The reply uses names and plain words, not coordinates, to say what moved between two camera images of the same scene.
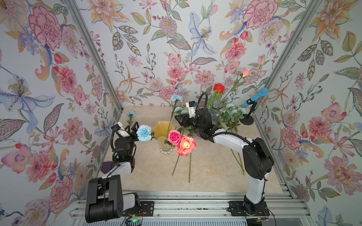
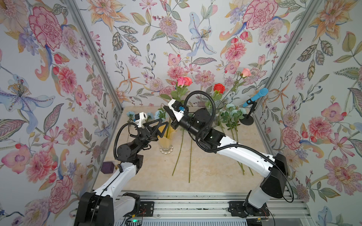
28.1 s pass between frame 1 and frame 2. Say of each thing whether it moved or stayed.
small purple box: stayed
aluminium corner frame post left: stayed
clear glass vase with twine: stayed
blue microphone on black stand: stayed
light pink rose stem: stayed
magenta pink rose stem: moved
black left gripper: moved
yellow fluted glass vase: stayed
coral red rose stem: moved
